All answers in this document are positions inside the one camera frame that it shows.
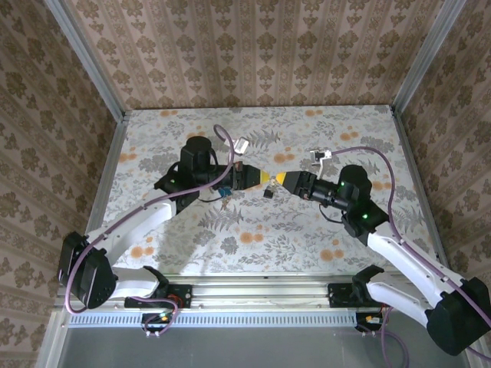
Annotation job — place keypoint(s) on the silver key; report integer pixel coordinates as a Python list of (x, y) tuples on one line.
[(273, 180)]

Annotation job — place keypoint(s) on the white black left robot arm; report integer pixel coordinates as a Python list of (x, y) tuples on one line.
[(134, 226)]

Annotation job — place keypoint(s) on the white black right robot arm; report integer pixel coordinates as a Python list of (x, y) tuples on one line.
[(399, 253)]

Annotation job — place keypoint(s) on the floral table cover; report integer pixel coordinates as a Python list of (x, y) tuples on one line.
[(268, 249)]

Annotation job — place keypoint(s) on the black connector with LEDs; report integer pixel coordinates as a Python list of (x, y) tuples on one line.
[(368, 321), (155, 322)]

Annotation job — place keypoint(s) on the grey metal panel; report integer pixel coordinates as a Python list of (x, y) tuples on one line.
[(249, 349)]

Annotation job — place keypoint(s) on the aluminium table side rail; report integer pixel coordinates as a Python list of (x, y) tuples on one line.
[(111, 165), (418, 180)]

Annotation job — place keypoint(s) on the long aluminium base rail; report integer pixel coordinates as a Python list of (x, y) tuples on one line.
[(261, 293)]

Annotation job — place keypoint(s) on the aluminium frame post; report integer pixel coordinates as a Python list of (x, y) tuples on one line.
[(426, 57), (84, 57)]

